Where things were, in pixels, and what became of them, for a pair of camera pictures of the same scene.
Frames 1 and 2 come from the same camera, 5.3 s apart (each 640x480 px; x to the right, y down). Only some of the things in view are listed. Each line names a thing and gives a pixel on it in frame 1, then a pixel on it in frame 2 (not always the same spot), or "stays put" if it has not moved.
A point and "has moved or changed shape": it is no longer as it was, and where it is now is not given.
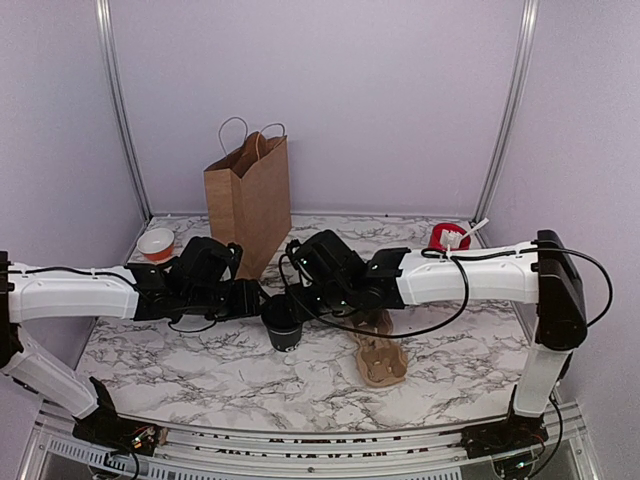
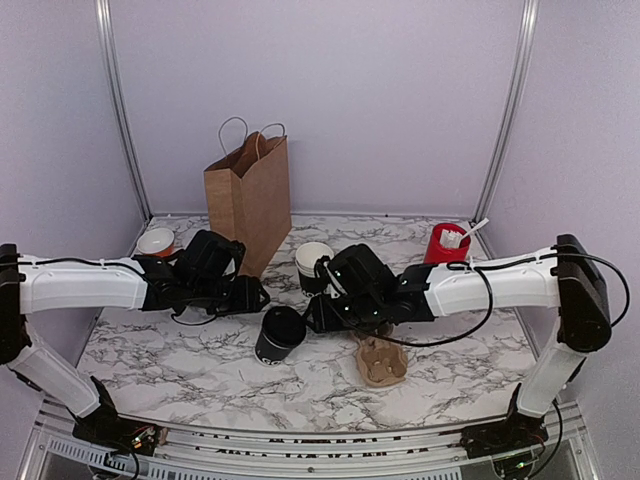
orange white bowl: [156, 244] stays put
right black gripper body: [333, 299] to [363, 310]
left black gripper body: [228, 308] stays put
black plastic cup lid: [279, 316] has moved or changed shape
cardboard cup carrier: [382, 361] stays put
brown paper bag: [247, 189] stays put
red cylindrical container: [435, 239] stays put
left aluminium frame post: [105, 27] stays put
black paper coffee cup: [285, 341] to [268, 352]
